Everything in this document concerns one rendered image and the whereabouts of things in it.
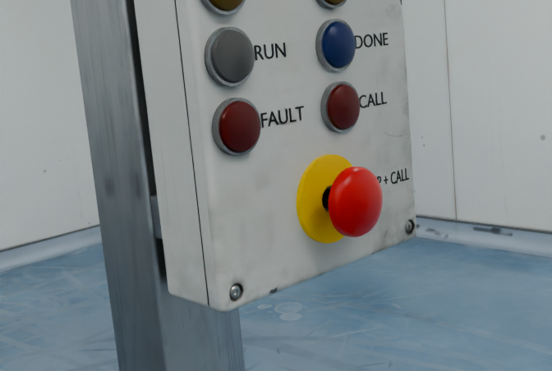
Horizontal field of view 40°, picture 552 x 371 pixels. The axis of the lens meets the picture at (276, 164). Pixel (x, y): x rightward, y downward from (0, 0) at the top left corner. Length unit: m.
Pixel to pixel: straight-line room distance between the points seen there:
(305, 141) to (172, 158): 0.08
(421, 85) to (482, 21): 0.46
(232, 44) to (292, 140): 0.07
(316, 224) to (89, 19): 0.18
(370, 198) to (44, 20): 4.01
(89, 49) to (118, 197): 0.09
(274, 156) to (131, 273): 0.12
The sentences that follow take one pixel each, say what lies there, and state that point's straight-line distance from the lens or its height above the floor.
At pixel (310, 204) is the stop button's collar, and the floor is 0.97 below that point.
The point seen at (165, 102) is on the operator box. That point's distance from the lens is 0.41.
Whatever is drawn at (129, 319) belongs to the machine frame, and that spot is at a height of 0.90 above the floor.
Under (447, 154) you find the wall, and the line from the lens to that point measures 3.85.
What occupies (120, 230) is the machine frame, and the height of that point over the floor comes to 0.96.
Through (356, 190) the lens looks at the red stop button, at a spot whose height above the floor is 0.98.
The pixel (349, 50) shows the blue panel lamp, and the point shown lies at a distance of 0.45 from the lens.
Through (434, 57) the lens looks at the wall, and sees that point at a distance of 3.83.
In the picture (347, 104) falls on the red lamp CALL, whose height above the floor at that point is 1.02.
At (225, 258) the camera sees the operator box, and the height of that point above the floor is 0.95.
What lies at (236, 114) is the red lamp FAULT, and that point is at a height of 1.03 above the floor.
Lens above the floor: 1.06
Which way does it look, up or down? 9 degrees down
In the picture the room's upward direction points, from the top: 5 degrees counter-clockwise
